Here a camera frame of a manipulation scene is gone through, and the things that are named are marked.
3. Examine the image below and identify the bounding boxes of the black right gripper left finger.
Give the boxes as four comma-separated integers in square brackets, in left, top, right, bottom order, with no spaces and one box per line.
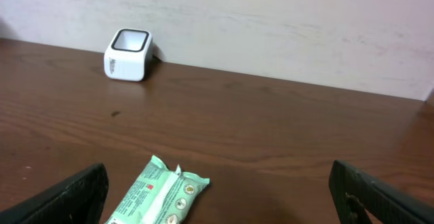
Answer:
[1,163,109,224]

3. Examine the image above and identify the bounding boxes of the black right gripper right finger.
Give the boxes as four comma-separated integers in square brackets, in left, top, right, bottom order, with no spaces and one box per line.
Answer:
[329,160,433,224]

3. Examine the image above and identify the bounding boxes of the mint green wipes pack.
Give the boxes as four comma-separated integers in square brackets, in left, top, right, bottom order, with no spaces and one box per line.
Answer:
[106,155,210,224]

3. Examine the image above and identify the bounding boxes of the white barcode scanner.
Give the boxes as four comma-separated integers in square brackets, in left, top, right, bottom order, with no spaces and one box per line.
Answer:
[103,29,153,81]

